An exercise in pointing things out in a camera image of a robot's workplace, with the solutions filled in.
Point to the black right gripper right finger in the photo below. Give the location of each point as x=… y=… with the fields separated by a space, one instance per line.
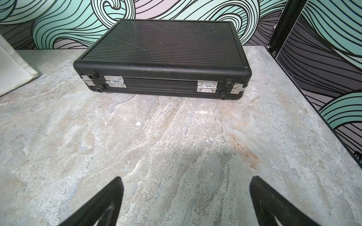
x=272 y=209

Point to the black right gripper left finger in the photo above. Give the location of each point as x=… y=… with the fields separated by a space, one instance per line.
x=101 y=210

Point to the white canvas tote bag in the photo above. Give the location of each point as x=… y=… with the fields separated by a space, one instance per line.
x=15 y=71

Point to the black ribbed hard case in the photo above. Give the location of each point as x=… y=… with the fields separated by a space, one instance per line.
x=181 y=58

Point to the black corner frame post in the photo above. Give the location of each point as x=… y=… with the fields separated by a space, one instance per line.
x=284 y=26

